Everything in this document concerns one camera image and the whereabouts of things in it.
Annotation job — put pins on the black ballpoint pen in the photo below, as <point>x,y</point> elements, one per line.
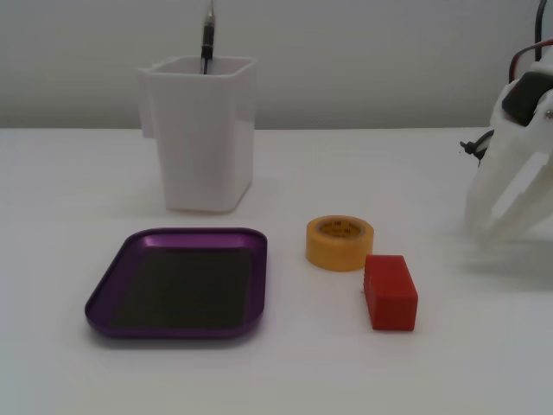
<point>207,39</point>

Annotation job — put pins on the small black camera module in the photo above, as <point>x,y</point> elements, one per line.
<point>475,148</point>

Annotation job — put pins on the yellow tape roll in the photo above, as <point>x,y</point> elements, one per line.
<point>337,250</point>

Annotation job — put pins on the red rectangular block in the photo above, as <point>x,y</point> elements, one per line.
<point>389,294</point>

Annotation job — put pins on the white plastic pen holder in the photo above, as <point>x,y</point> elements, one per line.
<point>203,142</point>

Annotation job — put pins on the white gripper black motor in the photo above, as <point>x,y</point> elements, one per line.
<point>517,151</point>

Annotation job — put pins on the purple metal tray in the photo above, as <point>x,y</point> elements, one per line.
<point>181,285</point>

